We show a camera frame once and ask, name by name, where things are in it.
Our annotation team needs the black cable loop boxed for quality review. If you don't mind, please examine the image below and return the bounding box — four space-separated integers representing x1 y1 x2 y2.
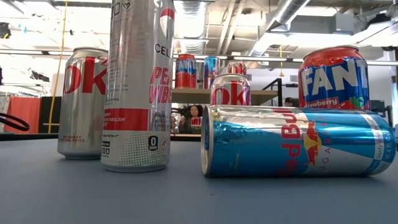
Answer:
0 112 31 133

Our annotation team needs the orange panel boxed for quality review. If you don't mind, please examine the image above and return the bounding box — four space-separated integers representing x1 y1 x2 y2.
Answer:
3 95 43 135

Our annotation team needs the yellow cable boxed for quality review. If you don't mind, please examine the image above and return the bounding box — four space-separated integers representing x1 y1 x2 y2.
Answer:
47 0 69 134
279 45 285 78

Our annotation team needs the black aluminium table frame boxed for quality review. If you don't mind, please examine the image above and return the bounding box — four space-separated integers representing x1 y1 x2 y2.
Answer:
0 133 202 142

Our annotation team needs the blue silver Red Bull can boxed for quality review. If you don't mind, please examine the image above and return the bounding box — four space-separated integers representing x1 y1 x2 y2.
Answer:
203 55 221 90
200 104 397 179

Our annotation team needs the smooth silver ventilation duct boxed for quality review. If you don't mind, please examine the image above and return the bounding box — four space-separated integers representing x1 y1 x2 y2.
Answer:
247 0 312 58

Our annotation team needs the blue table mat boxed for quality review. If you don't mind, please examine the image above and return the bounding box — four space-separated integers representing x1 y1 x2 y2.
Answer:
0 136 398 224

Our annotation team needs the silver Diet Coke can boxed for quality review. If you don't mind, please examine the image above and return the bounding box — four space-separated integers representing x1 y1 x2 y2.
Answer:
210 73 251 106
57 46 109 161
226 60 249 76

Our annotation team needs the red Fanta strawberry can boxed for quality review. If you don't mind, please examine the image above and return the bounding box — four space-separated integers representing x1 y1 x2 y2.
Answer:
175 54 198 90
297 45 371 111

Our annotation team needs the corrugated silver ventilation duct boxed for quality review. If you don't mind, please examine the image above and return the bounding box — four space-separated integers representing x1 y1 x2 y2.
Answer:
182 0 206 54

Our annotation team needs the wooden shelf black metal frame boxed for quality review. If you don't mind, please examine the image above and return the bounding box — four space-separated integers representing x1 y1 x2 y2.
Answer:
170 77 284 106

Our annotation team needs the black panel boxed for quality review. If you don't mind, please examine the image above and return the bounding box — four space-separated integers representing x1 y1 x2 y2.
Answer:
39 95 63 134

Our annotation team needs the white Celsius Peach Vibe can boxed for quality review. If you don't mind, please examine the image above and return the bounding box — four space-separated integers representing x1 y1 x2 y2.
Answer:
100 0 175 174

